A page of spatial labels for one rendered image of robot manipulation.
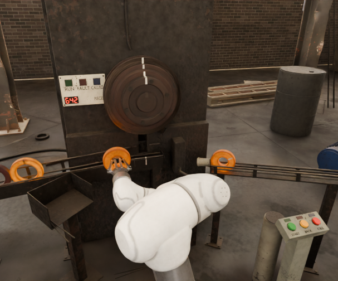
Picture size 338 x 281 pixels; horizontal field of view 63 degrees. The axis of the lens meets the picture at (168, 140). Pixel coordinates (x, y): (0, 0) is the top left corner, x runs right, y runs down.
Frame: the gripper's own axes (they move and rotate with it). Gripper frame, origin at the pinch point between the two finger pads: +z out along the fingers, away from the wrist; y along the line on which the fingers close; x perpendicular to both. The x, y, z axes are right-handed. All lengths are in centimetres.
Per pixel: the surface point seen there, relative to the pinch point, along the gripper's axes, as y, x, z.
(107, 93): -0.8, 30.3, 20.4
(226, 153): 69, -7, 0
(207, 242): 62, -83, -3
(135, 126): 14.1, 9.3, 17.5
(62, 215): -32.0, -24.1, -12.3
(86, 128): -15.4, 3.7, 34.4
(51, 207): -38.1, -24.5, -3.4
